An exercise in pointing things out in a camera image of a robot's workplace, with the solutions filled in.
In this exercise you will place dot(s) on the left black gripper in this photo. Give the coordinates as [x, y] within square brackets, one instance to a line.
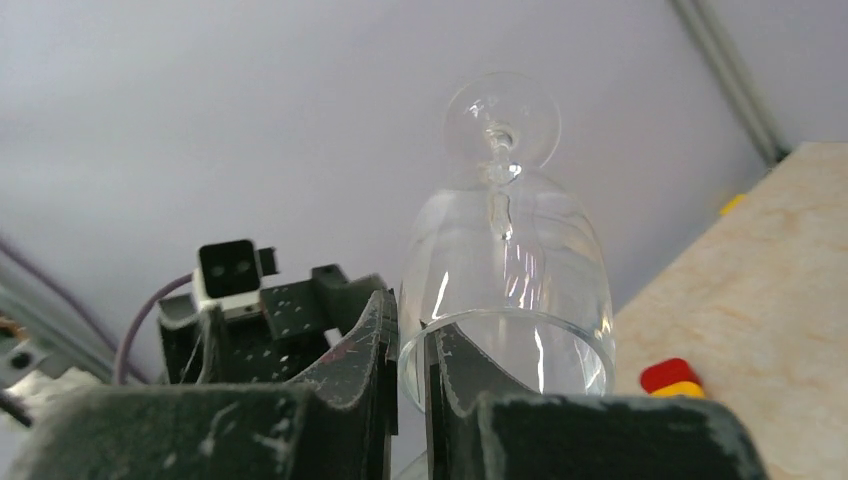
[282, 339]

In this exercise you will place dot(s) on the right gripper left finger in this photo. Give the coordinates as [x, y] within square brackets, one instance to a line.
[333, 420]

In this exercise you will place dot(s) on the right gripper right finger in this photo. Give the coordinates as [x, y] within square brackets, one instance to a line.
[482, 424]

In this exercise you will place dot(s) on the red yellow toy block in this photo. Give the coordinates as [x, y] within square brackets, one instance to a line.
[672, 377]

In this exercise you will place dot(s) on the yellow left edge clip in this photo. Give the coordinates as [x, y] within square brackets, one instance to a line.
[733, 203]

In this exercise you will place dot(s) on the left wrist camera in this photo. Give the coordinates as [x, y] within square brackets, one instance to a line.
[230, 275]

